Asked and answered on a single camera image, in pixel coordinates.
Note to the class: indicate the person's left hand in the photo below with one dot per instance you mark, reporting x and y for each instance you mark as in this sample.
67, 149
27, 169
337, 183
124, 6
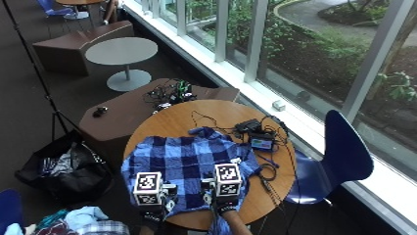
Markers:
169, 199

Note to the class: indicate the person's right hand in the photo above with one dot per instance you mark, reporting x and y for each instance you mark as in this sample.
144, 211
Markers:
226, 204

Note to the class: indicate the left glove white marker cube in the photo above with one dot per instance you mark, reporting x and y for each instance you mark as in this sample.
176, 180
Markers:
148, 186

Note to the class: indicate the glove white marker cube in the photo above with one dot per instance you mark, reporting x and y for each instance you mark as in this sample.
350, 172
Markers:
228, 178
148, 186

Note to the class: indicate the right glove white marker cube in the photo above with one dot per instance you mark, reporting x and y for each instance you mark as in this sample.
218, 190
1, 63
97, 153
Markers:
228, 178

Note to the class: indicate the blue plaid shirt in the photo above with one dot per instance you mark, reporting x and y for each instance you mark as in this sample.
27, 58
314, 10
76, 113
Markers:
191, 156

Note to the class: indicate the blue pen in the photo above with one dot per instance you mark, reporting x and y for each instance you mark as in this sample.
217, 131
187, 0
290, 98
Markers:
266, 160

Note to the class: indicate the black device with lit screen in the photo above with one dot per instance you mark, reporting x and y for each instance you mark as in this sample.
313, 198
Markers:
261, 143

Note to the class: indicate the pile of mixed clothes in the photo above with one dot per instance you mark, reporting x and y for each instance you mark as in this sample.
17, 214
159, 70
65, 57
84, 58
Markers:
83, 220

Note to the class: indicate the black box device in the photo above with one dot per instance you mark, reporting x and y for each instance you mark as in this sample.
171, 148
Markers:
248, 125

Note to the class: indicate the black open bag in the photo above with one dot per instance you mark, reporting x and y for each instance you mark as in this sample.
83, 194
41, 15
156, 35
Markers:
65, 182

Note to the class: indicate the brown angular bench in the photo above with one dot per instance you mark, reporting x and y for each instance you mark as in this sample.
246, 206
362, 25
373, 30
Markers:
121, 120
65, 49

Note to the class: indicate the dark blue plastic chair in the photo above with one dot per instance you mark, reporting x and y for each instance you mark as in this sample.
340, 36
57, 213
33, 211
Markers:
53, 9
342, 156
9, 212

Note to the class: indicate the small black mouse-shaped device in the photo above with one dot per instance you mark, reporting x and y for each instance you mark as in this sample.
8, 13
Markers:
100, 112

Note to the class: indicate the small white box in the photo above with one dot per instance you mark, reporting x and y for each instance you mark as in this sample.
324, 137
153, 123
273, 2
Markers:
278, 105

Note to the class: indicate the small dark round object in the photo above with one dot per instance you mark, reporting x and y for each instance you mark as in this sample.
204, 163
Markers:
304, 96

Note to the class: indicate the black tripod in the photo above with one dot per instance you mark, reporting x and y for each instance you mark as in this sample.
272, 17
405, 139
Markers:
41, 78

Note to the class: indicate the round wooden table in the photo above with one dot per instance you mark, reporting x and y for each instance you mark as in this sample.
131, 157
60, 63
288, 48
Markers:
80, 1

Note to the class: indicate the grey round pedestal table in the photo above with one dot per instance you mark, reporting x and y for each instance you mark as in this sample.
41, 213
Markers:
121, 50

